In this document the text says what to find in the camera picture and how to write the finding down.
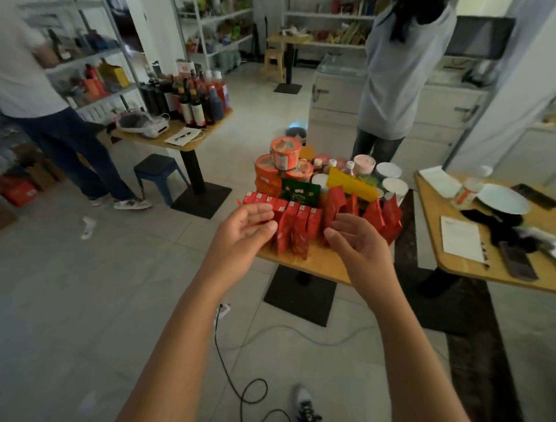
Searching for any person's left forearm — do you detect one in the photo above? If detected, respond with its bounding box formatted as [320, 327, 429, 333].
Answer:
[116, 265, 232, 422]

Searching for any person's shoe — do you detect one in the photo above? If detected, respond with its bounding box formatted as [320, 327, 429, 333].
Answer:
[293, 384, 323, 422]

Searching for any group of dark bottles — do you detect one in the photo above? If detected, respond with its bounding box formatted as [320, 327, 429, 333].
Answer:
[139, 69, 231, 128]

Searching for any white appliance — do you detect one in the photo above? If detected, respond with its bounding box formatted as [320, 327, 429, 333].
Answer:
[115, 110, 170, 139]

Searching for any white cup with red label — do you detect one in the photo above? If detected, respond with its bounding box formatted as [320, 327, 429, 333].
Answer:
[452, 177, 484, 210]

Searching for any person's right forearm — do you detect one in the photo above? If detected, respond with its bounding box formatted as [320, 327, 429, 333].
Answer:
[349, 280, 471, 422]

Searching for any yellow packet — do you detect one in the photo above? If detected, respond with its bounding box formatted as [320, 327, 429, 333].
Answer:
[327, 166, 379, 203]

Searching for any paper with pen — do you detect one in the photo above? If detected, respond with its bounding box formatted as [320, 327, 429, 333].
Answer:
[164, 127, 203, 147]

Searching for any orange noodle tub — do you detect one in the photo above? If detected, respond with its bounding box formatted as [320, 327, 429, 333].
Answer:
[270, 137, 302, 171]
[285, 159, 314, 182]
[255, 154, 281, 179]

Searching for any wooden stool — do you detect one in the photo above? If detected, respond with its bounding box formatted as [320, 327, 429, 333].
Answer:
[263, 48, 286, 82]

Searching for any person's right hand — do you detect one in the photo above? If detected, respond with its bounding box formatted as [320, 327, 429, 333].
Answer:
[323, 213, 392, 298]

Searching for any dark monitor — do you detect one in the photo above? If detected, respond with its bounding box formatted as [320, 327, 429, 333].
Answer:
[444, 16, 517, 61]

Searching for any white paper sheet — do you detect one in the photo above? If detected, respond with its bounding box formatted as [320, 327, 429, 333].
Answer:
[440, 216, 490, 265]

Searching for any white shelf with packets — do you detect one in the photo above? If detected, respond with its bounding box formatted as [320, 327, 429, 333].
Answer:
[282, 0, 379, 49]

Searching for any pink cup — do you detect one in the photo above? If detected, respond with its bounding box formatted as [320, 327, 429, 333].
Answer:
[353, 154, 376, 176]

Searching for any small wooden pedestal table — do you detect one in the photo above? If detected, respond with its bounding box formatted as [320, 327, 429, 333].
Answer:
[255, 191, 397, 328]

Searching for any black cable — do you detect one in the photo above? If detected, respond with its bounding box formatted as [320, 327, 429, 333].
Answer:
[213, 315, 292, 422]

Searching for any wooden table with bottles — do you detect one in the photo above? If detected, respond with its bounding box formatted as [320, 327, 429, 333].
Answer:
[114, 109, 234, 220]

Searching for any person's left hand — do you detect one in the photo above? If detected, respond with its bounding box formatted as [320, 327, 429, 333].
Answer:
[201, 203, 279, 284]

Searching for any red box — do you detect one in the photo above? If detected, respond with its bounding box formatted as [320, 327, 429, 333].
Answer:
[0, 176, 41, 208]

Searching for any orange packet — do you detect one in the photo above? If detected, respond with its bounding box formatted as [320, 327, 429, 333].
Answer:
[255, 175, 283, 198]

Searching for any blue bucket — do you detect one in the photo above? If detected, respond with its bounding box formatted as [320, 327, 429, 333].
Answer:
[285, 122, 308, 145]

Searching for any white shelf with goods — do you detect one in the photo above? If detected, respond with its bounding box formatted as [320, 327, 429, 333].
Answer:
[173, 0, 255, 75]

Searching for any black floor mat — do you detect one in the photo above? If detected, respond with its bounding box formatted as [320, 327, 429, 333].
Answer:
[393, 190, 524, 422]

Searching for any black cloth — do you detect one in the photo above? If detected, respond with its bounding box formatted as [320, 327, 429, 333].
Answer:
[460, 209, 540, 254]

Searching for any blue stool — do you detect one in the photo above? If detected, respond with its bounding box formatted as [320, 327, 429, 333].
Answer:
[133, 153, 191, 207]

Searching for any metal shelf with goods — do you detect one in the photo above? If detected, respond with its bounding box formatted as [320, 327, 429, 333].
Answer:
[17, 0, 146, 127]

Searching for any row of red packets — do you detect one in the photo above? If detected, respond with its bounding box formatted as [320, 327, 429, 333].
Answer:
[238, 186, 404, 261]

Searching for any small round table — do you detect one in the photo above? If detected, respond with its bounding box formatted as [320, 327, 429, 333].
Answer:
[267, 33, 314, 95]

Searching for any wooden table with plate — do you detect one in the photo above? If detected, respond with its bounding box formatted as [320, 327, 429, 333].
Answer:
[415, 172, 556, 301]

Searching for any white plate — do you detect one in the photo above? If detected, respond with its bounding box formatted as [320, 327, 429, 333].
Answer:
[477, 183, 532, 215]

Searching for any white paper napkin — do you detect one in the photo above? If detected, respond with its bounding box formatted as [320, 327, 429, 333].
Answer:
[419, 165, 462, 199]

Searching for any green box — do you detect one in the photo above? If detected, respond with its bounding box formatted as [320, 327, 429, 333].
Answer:
[281, 178, 321, 208]

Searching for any black phone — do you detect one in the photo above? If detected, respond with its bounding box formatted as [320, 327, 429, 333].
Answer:
[511, 183, 556, 211]

